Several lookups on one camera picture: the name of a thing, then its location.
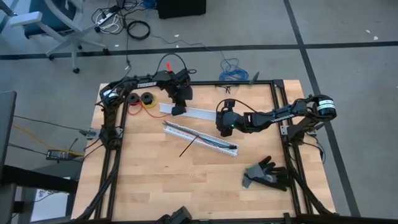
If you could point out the black grey work glove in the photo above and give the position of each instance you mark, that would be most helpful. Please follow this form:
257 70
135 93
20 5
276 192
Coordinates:
267 172

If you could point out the black power adapter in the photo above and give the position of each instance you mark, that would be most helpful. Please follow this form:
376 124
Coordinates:
57 154

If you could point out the black zip tie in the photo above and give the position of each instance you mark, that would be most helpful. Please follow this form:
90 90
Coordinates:
188 147

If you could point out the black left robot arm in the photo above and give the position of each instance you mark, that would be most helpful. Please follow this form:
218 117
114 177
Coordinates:
146 84

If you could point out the office chair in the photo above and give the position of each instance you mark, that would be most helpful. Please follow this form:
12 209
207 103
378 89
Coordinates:
73 42

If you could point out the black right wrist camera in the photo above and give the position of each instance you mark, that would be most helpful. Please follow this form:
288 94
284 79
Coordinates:
229 104

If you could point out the black side desk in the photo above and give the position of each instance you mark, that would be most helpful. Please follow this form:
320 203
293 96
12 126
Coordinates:
37 180

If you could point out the black floor box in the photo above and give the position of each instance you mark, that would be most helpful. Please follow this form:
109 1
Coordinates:
180 7

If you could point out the clear safety glasses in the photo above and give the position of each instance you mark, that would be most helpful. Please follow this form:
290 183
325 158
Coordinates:
228 88

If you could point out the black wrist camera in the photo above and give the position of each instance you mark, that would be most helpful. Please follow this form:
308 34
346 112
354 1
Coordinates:
229 104
183 76

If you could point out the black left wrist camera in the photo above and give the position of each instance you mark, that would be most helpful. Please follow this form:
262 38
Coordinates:
183 76

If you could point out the white duct cover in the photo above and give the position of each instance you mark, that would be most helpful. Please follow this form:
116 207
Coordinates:
199 113

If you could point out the black aluminium table frame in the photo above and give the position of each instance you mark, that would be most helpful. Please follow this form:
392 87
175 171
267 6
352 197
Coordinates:
205 83

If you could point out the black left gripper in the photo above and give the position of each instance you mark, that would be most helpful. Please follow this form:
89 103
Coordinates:
175 91

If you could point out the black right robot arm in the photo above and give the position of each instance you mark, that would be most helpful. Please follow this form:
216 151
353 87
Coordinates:
273 117

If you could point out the dark grey monitor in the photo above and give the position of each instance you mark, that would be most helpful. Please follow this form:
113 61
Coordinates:
6 130

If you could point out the white power strip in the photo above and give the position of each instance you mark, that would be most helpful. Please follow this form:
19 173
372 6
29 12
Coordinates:
107 17

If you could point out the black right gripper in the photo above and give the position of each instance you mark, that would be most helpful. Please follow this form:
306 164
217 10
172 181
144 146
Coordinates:
233 121

